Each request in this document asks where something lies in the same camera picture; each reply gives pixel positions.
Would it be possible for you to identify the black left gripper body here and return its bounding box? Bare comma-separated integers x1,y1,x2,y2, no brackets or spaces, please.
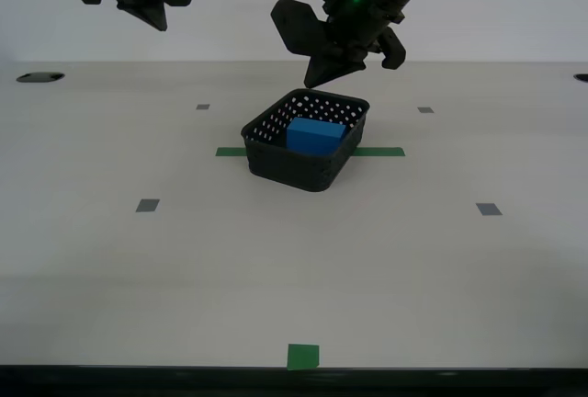
321,0,406,56

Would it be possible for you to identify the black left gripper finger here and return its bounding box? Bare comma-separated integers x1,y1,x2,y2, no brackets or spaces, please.
321,28,408,83
270,0,342,89

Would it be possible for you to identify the blue block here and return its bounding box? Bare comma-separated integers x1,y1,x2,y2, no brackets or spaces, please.
286,116,348,157

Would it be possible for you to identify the black perforated plastic basket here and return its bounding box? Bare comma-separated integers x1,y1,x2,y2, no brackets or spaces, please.
241,87,371,194

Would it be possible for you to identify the square green tape piece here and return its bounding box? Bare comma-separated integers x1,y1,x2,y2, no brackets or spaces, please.
287,344,321,371

